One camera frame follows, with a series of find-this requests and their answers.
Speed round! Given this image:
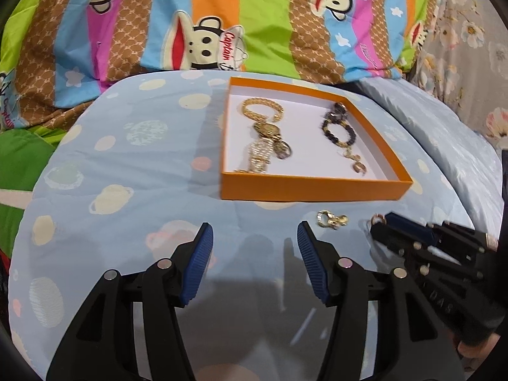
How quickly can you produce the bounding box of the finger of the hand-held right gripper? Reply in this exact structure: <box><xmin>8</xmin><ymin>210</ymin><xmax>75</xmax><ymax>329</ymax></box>
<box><xmin>384</xmin><ymin>212</ymin><xmax>498</xmax><ymax>255</ymax></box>
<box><xmin>370</xmin><ymin>222</ymin><xmax>483</xmax><ymax>282</ymax></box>

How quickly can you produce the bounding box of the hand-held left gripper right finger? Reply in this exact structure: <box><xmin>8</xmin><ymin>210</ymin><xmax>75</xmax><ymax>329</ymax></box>
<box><xmin>297</xmin><ymin>220</ymin><xmax>467</xmax><ymax>381</ymax></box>

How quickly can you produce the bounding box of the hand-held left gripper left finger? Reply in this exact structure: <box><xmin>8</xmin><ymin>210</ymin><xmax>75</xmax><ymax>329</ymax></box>
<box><xmin>45</xmin><ymin>222</ymin><xmax>215</xmax><ymax>381</ymax></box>

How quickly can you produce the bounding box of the orange cardboard box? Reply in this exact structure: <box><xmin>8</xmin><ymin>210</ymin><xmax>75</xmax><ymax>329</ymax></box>
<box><xmin>220</xmin><ymin>76</ymin><xmax>414</xmax><ymax>201</ymax></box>

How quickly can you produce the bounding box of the large gold ring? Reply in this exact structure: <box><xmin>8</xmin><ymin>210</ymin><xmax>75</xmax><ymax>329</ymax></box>
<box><xmin>343</xmin><ymin>149</ymin><xmax>368</xmax><ymax>175</ymax></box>

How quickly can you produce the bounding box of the black bead bracelet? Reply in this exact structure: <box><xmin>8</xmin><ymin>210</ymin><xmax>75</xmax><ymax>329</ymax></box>
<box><xmin>320</xmin><ymin>119</ymin><xmax>360</xmax><ymax>148</ymax></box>

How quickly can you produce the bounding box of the pearl bracelet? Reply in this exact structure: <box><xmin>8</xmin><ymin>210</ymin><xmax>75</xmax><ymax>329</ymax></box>
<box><xmin>238</xmin><ymin>139</ymin><xmax>274</xmax><ymax>173</ymax></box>

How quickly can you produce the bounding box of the gold watch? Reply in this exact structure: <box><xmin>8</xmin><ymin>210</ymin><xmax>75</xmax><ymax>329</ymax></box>
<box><xmin>252</xmin><ymin>119</ymin><xmax>283</xmax><ymax>141</ymax></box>

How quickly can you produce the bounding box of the gold chain bracelet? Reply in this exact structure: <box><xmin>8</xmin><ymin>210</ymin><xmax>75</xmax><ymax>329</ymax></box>
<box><xmin>240</xmin><ymin>97</ymin><xmax>285</xmax><ymax>124</ymax></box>

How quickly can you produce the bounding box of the person's right hand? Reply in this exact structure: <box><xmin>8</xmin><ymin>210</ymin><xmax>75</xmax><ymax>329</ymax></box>
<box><xmin>456</xmin><ymin>335</ymin><xmax>504</xmax><ymax>370</ymax></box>

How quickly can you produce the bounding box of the plain light blue quilt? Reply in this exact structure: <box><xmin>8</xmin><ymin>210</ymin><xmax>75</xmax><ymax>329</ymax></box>
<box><xmin>357</xmin><ymin>77</ymin><xmax>505</xmax><ymax>243</ymax></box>

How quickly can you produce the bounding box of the light blue planet-print sheet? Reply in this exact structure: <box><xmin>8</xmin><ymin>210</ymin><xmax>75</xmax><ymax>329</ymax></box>
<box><xmin>8</xmin><ymin>69</ymin><xmax>477</xmax><ymax>381</ymax></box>

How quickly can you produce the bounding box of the grey floral cloth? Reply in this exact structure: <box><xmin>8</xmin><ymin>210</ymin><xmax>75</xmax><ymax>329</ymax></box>
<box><xmin>413</xmin><ymin>0</ymin><xmax>508</xmax><ymax>151</ymax></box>

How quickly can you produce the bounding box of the striped cartoon monkey blanket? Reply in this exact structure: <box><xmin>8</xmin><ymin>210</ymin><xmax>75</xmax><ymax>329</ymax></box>
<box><xmin>0</xmin><ymin>0</ymin><xmax>443</xmax><ymax>131</ymax></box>

